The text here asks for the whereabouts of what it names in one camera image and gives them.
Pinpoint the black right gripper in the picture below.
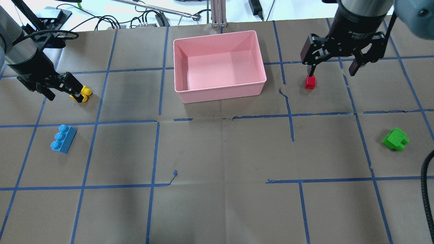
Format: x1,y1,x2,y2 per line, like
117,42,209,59
300,21,388,77

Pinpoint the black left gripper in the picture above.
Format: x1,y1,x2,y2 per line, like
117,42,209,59
17,60,86,103

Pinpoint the yellow toy block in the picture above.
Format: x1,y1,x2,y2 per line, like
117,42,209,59
69,85,93,101

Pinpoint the blue toy block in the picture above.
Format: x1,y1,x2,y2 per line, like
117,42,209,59
50,124,77,154

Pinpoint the green toy block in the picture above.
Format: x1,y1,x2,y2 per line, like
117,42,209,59
382,127,410,151

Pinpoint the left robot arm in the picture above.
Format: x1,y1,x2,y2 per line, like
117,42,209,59
0,8,92,103

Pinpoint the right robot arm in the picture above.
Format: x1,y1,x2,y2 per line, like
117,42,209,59
300,0,434,77

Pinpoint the pink plastic box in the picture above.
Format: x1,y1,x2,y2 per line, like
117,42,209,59
173,30,267,104

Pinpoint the red toy block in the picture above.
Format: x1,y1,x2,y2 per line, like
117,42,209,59
305,75,316,90

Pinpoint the black power adapter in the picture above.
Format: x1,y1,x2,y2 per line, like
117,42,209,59
248,0,263,19

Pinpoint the metal rod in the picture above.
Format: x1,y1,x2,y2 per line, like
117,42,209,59
114,0,201,21

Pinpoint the aluminium frame post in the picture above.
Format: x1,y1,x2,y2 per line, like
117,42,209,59
210,0,228,28

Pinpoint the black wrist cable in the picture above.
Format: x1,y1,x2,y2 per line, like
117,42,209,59
420,157,434,244

